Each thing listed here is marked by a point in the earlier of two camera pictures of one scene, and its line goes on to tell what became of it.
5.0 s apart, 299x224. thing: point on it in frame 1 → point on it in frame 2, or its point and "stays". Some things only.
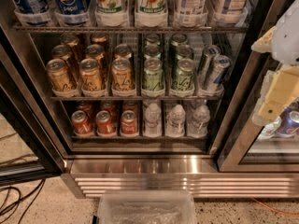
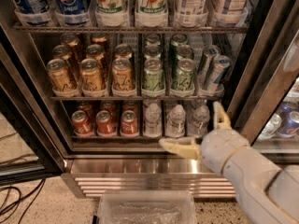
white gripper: [288, 39] → [221, 150]
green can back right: [177, 39] stays
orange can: [90, 75] stays
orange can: [121, 75] stays
